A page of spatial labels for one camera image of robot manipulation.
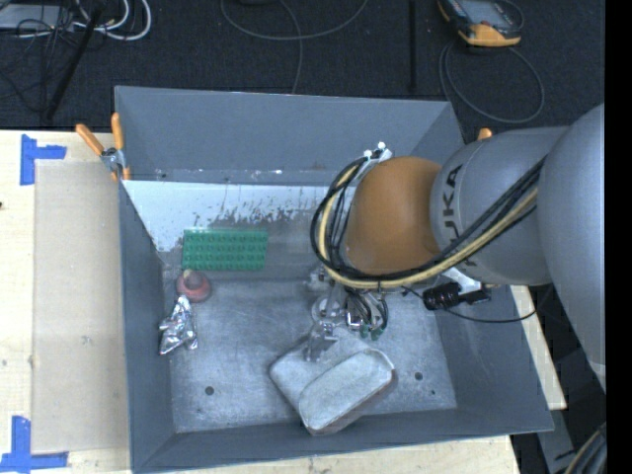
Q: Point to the brown cardboard board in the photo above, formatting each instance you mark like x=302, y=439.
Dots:
x=74, y=314

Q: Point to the black cylinder on white bracket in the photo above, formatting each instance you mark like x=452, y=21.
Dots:
x=444, y=296

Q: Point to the crumpled silver foil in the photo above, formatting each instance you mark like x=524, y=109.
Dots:
x=179, y=329

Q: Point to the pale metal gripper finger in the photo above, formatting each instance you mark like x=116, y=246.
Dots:
x=313, y=347
x=331, y=336

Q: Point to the red-brown cone toy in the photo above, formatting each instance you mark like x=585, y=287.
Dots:
x=193, y=284

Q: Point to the green studded flat block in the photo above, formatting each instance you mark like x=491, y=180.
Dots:
x=224, y=250

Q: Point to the grey metal bin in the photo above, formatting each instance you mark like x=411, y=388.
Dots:
x=247, y=343

